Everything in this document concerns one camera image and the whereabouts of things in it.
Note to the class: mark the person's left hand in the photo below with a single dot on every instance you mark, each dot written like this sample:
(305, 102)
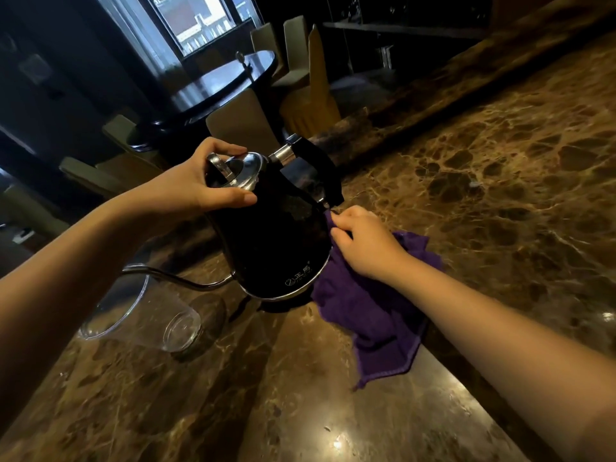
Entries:
(178, 187)

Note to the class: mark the person's right hand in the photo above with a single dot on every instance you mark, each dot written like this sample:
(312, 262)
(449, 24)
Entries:
(373, 247)

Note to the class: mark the person's left thumb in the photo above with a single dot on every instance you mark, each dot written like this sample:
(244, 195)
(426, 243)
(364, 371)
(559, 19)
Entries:
(231, 199)

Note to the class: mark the person's right thumb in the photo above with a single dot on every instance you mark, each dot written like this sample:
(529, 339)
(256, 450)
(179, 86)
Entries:
(340, 241)

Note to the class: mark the black gooseneck electric kettle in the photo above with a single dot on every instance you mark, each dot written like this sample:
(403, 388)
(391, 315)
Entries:
(279, 226)

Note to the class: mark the purple cleaning cloth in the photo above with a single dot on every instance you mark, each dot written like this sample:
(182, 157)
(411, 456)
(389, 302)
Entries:
(375, 317)

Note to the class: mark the person's left forearm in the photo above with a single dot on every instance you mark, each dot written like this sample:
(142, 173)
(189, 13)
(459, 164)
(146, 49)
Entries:
(62, 283)

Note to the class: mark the person's right forearm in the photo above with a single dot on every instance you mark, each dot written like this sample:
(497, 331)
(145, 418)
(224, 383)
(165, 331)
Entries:
(505, 351)

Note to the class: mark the beige covered chair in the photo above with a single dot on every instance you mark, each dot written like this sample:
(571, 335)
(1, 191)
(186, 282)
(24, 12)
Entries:
(130, 139)
(264, 40)
(91, 175)
(31, 211)
(296, 52)
(243, 122)

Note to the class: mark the round dark dining table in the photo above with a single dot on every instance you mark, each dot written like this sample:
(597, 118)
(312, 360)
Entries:
(216, 88)

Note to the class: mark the yellow covered chair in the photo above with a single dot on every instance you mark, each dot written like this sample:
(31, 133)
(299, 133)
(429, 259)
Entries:
(310, 100)

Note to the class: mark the small metal table ornament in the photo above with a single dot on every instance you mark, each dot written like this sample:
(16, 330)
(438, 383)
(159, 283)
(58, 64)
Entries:
(243, 60)

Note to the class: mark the clear glass cup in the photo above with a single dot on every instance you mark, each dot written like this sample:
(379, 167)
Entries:
(139, 315)

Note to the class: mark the window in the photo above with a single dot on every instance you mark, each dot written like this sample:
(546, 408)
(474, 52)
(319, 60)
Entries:
(204, 19)

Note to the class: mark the sheer curtain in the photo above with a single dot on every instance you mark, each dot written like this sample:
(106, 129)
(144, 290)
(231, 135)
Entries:
(139, 38)

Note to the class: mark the dark wall shelf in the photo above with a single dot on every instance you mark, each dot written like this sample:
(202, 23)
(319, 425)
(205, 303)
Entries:
(404, 29)

